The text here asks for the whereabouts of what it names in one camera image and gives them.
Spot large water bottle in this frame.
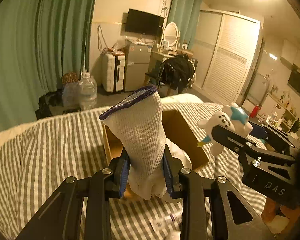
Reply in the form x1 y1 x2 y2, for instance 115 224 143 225
78 69 97 111

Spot white suitcase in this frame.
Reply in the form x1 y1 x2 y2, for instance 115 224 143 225
102 53 126 93

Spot right hand orange glove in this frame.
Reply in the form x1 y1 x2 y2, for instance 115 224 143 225
261 197 300 236

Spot black clothes on chair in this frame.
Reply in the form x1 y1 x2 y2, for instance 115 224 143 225
159 54 195 94

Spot shelf with small items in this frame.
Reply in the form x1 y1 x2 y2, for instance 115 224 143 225
257 93 300 133

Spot cardboard box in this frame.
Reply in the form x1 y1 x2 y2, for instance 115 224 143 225
103 110 208 170

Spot white plush toy blue star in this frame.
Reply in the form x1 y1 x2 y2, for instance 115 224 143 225
197 102 253 156

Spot wall television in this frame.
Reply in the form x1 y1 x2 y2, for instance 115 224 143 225
125 9 164 36

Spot green curtain left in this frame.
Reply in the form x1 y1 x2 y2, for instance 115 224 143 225
0 0 95 132

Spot green curtain right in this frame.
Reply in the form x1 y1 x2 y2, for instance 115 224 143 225
167 0 203 50

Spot white sock blue cuff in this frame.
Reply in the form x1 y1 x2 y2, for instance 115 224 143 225
99 86 192 203

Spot green curtain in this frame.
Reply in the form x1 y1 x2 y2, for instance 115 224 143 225
0 0 95 132
167 0 203 50

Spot grey checkered bedspread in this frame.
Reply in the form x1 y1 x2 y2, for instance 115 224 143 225
0 103 266 239

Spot white louvered wardrobe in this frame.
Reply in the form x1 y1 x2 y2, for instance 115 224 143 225
192 10 261 105

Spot white cream tube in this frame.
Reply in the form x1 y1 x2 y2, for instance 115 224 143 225
150 212 182 232

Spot red fire extinguisher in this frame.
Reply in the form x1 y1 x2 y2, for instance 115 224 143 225
250 105 260 118

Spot vanity desk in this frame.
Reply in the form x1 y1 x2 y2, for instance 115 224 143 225
146 52 196 82

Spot silver mini fridge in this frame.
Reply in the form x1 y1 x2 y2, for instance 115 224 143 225
123 44 152 92

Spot oval vanity mirror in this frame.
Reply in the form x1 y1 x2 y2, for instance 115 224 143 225
162 22 180 47

